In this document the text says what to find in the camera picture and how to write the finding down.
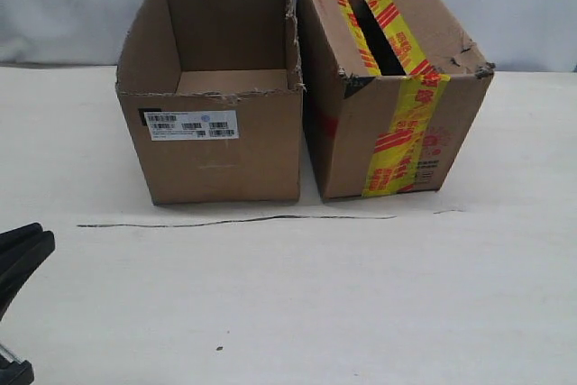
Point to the cardboard box with yellow tape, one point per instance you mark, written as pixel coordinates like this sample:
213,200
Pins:
392,90

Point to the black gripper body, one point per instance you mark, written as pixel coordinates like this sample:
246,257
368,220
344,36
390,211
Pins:
14,371

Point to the brown cardboard box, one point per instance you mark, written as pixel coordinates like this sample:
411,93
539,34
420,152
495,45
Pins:
212,95

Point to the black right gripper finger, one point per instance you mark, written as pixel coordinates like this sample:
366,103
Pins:
20,262

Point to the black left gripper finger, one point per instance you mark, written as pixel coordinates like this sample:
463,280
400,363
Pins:
11,238

